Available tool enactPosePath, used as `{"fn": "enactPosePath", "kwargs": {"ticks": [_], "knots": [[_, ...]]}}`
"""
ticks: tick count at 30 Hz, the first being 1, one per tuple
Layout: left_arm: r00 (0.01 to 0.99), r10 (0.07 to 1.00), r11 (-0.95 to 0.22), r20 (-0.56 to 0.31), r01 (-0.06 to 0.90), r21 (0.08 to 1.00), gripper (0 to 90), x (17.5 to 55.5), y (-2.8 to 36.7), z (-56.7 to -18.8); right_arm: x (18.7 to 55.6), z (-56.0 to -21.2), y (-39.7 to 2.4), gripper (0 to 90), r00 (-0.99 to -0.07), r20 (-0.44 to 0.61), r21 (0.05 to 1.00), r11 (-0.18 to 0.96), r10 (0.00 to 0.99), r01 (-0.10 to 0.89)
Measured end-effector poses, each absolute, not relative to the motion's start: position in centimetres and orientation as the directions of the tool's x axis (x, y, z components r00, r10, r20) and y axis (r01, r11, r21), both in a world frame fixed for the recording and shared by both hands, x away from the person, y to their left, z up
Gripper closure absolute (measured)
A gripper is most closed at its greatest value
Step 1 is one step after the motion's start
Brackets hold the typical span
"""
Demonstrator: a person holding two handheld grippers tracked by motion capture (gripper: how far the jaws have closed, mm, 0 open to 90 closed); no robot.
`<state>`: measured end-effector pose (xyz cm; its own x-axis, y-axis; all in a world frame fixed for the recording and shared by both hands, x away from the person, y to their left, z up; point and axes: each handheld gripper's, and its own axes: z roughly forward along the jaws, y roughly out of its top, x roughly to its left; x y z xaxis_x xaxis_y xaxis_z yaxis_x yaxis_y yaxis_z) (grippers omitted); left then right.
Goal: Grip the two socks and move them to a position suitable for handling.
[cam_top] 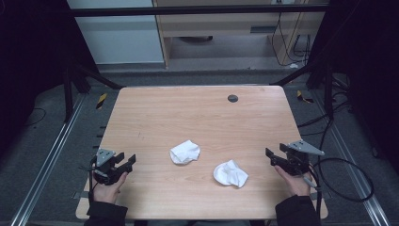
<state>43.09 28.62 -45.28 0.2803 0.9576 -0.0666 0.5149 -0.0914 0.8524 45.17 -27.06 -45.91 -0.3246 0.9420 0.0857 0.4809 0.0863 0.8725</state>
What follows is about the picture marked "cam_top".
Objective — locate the yellow black striped tape piece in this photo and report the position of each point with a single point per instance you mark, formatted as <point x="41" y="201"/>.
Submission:
<point x="302" y="97"/>
<point x="101" y="101"/>

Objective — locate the light wooden background desk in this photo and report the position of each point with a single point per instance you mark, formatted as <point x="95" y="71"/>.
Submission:
<point x="219" y="26"/>

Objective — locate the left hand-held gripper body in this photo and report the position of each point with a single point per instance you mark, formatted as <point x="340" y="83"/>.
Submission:
<point x="105" y="171"/>

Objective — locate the person's right hand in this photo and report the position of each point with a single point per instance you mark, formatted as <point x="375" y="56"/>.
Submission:
<point x="298" y="185"/>

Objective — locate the black upright frame post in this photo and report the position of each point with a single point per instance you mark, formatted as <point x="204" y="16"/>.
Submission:
<point x="328" y="94"/>
<point x="67" y="97"/>

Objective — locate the person's left hand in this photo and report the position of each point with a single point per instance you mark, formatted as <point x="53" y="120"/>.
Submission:
<point x="106" y="193"/>

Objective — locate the silver metal floor rail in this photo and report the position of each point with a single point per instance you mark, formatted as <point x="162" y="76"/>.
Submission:
<point x="47" y="160"/>
<point x="354" y="175"/>

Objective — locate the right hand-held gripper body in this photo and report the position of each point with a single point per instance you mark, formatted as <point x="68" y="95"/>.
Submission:
<point x="296" y="161"/>

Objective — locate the black horizontal frame bar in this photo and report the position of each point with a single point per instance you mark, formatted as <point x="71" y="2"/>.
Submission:
<point x="188" y="10"/>

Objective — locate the white cabinet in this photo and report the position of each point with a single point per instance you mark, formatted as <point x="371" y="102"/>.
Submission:
<point x="119" y="40"/>

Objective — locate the black curtain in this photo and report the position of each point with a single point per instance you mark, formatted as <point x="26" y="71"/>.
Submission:
<point x="367" y="78"/>
<point x="31" y="62"/>

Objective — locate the black diagonal frame strut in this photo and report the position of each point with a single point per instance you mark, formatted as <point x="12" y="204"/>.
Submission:
<point x="97" y="75"/>
<point x="291" y="77"/>

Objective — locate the white tissue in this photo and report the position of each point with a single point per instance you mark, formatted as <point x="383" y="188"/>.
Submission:
<point x="185" y="152"/>
<point x="229" y="174"/>

